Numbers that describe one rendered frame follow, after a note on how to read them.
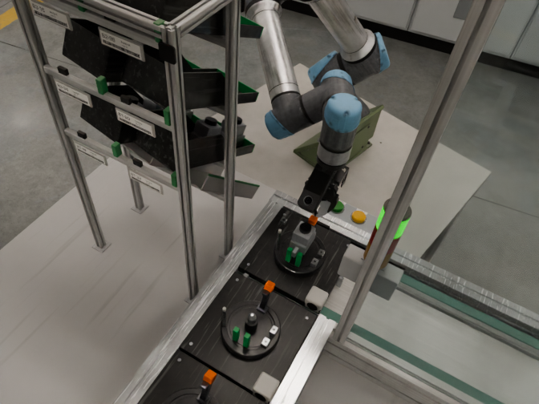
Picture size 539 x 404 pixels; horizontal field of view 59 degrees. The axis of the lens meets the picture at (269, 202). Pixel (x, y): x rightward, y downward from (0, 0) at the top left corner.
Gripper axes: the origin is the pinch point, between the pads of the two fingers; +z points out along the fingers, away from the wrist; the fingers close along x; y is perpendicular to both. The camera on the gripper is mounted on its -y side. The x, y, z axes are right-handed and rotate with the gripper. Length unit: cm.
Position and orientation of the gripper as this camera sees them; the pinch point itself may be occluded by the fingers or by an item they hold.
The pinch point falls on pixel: (315, 215)
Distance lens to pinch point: 124.7
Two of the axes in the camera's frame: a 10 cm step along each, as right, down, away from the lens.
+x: -8.7, -4.2, 2.7
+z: -0.8, 6.4, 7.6
